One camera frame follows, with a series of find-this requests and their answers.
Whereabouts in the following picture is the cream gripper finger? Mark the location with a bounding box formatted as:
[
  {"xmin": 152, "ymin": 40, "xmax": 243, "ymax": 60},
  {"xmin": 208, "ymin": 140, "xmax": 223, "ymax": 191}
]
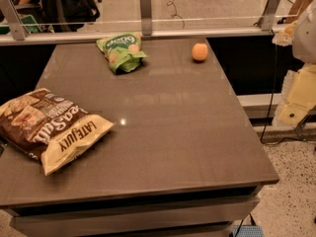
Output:
[
  {"xmin": 273, "ymin": 21, "xmax": 296, "ymax": 46},
  {"xmin": 276, "ymin": 64, "xmax": 316, "ymax": 127}
]

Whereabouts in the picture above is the orange fruit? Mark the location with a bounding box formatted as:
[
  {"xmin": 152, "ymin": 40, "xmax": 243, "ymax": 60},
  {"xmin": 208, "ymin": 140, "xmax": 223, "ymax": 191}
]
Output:
[{"xmin": 192, "ymin": 43, "xmax": 208, "ymax": 61}]

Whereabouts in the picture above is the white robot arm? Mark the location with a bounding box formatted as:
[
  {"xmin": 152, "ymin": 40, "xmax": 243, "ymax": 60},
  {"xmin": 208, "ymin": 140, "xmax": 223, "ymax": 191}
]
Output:
[{"xmin": 273, "ymin": 5, "xmax": 316, "ymax": 127}]

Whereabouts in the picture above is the green snack bag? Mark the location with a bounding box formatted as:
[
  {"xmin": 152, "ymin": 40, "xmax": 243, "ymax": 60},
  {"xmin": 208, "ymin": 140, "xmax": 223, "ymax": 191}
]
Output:
[{"xmin": 96, "ymin": 33, "xmax": 146, "ymax": 74}]

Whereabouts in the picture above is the brown Late July chip bag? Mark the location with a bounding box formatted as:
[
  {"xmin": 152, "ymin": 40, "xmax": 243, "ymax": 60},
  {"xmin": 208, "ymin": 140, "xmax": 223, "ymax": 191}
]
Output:
[{"xmin": 0, "ymin": 88, "xmax": 114, "ymax": 175}]

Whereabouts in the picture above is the blue floor mat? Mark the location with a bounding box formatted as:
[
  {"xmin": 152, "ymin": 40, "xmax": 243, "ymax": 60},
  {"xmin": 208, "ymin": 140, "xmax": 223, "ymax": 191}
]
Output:
[{"xmin": 233, "ymin": 225, "xmax": 264, "ymax": 237}]

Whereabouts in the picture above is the grey cabinet drawer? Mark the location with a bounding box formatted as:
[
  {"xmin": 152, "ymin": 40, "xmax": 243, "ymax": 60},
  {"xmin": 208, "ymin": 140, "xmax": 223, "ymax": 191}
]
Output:
[{"xmin": 10, "ymin": 196, "xmax": 260, "ymax": 237}]

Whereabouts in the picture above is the green bin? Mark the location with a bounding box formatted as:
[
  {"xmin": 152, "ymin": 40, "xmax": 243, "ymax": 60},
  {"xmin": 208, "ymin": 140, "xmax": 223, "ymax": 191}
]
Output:
[{"xmin": 0, "ymin": 15, "xmax": 42, "ymax": 35}]

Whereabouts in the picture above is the glass barrier panel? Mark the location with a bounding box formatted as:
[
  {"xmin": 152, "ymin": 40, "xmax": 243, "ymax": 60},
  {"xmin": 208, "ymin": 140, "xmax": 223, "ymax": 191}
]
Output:
[{"xmin": 0, "ymin": 0, "xmax": 307, "ymax": 45}]

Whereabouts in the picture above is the black power cable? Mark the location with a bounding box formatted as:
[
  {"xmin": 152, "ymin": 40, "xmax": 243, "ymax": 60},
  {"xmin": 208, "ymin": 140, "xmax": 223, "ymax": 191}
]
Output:
[{"xmin": 260, "ymin": 42, "xmax": 307, "ymax": 146}]

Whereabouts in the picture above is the right metal glass bracket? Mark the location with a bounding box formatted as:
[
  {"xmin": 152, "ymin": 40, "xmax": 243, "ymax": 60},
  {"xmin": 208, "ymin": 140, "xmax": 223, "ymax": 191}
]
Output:
[{"xmin": 258, "ymin": 0, "xmax": 280, "ymax": 31}]

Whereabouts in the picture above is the metal glass bracket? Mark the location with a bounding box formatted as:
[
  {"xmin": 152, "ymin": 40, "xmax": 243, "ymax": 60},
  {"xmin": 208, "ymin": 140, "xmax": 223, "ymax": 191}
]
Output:
[
  {"xmin": 258, "ymin": 0, "xmax": 280, "ymax": 31},
  {"xmin": 0, "ymin": 0, "xmax": 27, "ymax": 40},
  {"xmin": 139, "ymin": 0, "xmax": 152, "ymax": 36}
]

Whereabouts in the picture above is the middle metal glass bracket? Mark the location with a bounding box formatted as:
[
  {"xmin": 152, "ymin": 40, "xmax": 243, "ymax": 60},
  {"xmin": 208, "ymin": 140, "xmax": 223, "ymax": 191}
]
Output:
[{"xmin": 139, "ymin": 0, "xmax": 152, "ymax": 36}]

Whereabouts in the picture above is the left metal glass bracket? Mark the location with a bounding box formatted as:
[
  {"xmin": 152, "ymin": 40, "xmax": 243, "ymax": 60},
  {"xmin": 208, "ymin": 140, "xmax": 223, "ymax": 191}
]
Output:
[{"xmin": 0, "ymin": 0, "xmax": 27, "ymax": 40}]

